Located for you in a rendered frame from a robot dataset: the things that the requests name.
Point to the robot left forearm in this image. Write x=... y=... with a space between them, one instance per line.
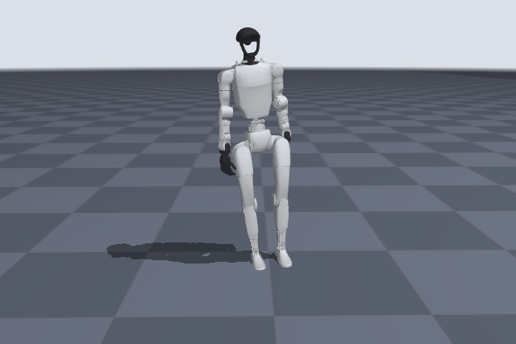
x=283 y=121

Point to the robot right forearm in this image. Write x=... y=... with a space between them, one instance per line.
x=224 y=130

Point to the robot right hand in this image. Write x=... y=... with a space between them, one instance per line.
x=225 y=161

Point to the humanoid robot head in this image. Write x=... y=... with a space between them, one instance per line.
x=246 y=36

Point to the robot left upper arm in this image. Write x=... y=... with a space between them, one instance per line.
x=279 y=101

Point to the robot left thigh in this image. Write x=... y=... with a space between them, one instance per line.
x=281 y=167

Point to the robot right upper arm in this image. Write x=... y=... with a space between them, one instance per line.
x=225 y=77

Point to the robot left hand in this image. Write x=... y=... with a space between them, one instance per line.
x=287 y=136

